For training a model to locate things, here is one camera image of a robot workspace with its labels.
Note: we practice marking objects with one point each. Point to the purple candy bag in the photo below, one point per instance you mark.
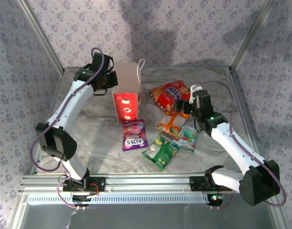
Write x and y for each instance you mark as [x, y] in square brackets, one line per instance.
[133, 136]

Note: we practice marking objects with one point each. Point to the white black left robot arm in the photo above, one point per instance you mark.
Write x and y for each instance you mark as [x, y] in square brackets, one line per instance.
[75, 105]

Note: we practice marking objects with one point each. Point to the green snack packet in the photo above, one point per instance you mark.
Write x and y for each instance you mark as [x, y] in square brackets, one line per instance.
[161, 153]

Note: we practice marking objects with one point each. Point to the teal snack packet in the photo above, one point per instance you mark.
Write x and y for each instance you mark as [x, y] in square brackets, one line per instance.
[186, 139]

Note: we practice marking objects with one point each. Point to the aluminium mounting rail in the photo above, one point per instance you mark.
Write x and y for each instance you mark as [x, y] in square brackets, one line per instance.
[145, 182]

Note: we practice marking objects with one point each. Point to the orange snack packet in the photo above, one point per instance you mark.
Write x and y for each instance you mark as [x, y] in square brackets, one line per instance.
[170, 124]

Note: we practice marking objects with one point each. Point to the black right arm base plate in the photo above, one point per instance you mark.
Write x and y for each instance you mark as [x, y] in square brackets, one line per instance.
[194, 183]

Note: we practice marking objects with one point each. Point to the red snack bag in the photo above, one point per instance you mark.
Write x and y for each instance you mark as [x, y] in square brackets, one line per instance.
[164, 95]

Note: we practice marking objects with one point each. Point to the aluminium frame post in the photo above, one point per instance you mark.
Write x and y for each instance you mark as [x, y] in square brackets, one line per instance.
[41, 35]
[250, 33]

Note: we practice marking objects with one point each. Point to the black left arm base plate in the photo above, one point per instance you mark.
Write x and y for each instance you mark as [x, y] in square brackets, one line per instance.
[101, 183]

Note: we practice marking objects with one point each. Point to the red white paper bag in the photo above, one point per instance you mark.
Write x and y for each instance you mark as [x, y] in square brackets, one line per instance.
[125, 105]

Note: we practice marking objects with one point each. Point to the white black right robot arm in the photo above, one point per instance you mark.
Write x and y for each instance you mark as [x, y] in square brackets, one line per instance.
[231, 145]

